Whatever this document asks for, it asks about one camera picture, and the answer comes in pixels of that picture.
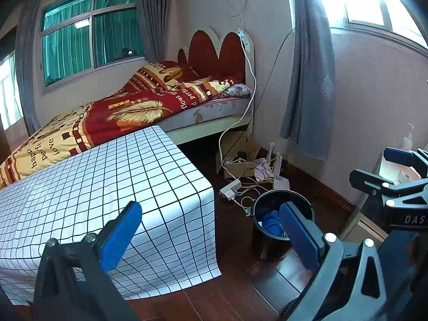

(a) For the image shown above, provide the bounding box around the white cabinet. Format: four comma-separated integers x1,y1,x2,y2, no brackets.
341,147,428,243

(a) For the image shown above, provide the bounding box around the white router with antennas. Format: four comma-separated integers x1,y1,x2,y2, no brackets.
266,142,291,190

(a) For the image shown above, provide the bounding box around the bright window with grey frame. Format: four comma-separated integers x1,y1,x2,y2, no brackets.
318,0,428,49

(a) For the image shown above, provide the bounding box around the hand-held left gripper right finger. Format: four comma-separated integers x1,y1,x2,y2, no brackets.
279,201,388,321

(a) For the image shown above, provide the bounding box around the thin black cable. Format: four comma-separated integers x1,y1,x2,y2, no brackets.
257,28,295,114

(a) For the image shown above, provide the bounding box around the red and yellow printed blanket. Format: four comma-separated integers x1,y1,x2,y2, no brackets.
0,61,241,188

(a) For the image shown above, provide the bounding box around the white pump bottle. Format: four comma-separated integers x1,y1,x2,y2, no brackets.
401,123,416,151

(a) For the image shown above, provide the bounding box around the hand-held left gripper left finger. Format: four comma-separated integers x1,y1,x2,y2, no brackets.
33,201,144,321

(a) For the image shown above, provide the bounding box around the grey patterned curtain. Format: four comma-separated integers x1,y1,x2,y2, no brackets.
279,0,337,162

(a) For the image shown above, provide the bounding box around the white floor power strip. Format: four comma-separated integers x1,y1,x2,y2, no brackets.
220,179,242,200

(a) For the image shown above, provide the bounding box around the black trash bin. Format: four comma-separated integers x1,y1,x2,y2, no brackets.
251,189,316,261

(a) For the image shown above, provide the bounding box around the bed with red heart headboard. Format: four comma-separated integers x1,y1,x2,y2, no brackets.
0,26,256,188

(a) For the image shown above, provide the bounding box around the large window with green curtain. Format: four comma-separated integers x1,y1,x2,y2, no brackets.
39,0,148,96

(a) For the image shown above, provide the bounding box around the white power cable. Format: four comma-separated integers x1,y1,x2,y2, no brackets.
218,17,257,174

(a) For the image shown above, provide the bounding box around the brown cardboard box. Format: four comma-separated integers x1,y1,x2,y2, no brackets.
216,130,261,179

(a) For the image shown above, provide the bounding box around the blue cloth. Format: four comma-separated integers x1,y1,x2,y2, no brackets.
261,209,285,238

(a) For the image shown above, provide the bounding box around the white power strip on headboard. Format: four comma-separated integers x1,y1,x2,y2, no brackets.
236,27,251,49

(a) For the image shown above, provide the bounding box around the floral pillow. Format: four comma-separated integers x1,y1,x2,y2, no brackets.
222,83,252,98

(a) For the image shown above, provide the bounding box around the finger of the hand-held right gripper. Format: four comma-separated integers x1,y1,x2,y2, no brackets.
349,169,428,209
383,146,428,178

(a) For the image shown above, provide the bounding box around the narrow bright window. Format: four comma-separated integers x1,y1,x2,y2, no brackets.
0,48,24,131

